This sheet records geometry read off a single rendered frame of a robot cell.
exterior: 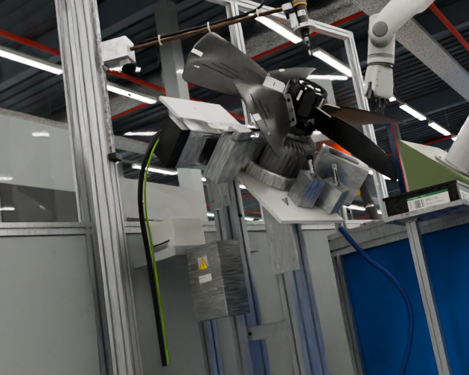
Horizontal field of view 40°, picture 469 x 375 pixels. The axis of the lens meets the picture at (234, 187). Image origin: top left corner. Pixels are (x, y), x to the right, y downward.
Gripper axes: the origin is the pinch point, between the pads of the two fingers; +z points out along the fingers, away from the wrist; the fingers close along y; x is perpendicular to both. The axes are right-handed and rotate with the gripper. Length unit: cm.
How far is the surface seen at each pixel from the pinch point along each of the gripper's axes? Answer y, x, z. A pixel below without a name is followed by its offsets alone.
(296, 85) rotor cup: 37.5, -1.2, -3.9
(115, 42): 60, -62, -20
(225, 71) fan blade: 50, -18, -8
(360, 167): 15.3, 5.6, 17.8
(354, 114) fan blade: 11.7, -0.3, 1.5
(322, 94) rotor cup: 31.3, 3.3, -1.8
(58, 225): 75, -66, 40
